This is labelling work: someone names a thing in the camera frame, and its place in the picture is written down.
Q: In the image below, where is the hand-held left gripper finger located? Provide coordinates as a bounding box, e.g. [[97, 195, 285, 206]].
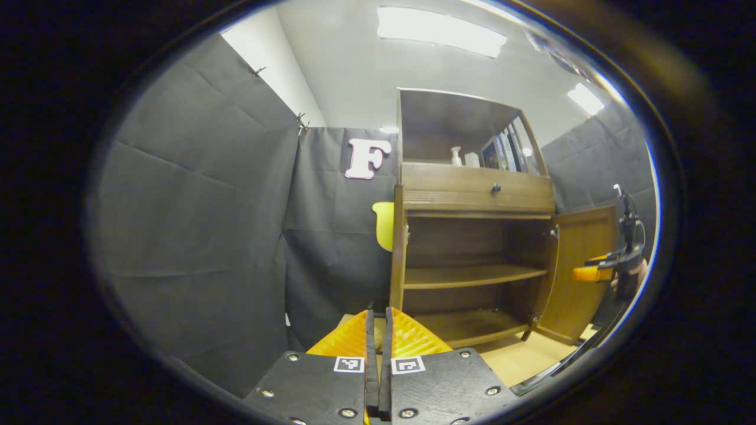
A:
[[381, 307, 520, 425], [243, 308, 379, 425]]

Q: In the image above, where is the wooden cabinet door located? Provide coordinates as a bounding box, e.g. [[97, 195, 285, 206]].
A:
[[389, 184, 408, 313], [535, 205, 620, 346]]

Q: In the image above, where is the wooden double-door shoe cabinet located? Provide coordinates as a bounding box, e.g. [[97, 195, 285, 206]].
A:
[[387, 87, 620, 349]]

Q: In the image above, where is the wooden cabinet bottom board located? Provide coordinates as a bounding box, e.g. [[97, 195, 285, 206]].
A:
[[413, 308, 532, 349]]

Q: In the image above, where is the wooden cabinet shelf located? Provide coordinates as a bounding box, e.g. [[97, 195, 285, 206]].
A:
[[405, 264, 548, 290]]

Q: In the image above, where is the wooden cabinet drawer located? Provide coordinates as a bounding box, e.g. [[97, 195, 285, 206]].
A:
[[400, 162, 556, 214]]

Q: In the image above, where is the small ceiling light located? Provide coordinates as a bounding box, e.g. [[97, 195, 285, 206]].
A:
[[567, 83, 606, 116]]

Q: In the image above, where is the large rectangular ceiling light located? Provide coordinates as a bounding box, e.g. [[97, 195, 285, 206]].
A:
[[377, 6, 509, 58]]

